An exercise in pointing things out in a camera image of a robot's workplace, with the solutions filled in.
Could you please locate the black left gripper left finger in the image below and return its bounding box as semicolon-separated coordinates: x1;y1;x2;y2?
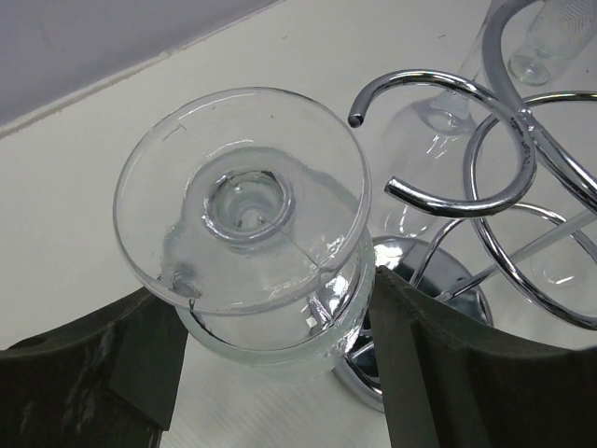
1;288;187;447

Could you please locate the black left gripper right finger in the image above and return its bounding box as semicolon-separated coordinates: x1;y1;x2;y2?
372;267;596;447

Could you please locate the chrome wine glass rack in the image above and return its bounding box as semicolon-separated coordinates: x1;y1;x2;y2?
333;0;597;413

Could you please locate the clear wine glass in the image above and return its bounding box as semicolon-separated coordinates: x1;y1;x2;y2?
530;222;596;288
113;87;375;377
369;90;477;238
507;0;596;87

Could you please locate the clear wine glass front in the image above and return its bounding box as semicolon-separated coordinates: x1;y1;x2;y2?
507;0;596;87

